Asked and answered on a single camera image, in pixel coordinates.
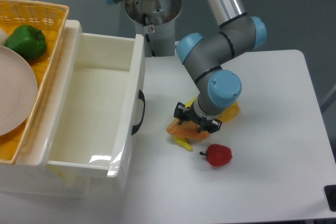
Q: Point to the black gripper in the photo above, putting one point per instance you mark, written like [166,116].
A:
[185,114]

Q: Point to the orange triangle bread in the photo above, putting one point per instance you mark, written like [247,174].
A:
[195,135]

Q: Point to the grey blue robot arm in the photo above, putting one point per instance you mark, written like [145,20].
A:
[202,57]

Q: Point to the yellow banana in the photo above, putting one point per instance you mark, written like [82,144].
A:
[183,144]

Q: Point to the yellow bell pepper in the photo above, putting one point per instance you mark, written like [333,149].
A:
[229,113]

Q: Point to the red bell pepper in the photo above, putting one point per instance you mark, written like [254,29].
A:
[217,155]

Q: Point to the white plastic drawer box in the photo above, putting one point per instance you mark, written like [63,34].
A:
[81,133]

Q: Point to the black object at edge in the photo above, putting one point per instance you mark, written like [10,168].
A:
[330,193]

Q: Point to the yellow woven basket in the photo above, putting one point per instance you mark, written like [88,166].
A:
[50,18]

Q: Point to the pink plate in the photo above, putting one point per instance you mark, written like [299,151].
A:
[18,90]

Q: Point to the green bell pepper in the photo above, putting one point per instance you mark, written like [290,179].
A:
[27,41]

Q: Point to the white vegetable in basket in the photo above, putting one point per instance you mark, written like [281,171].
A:
[3,37]

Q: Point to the black drawer handle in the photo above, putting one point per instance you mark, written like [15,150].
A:
[140,113]

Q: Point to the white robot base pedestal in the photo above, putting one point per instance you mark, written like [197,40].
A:
[155,20]

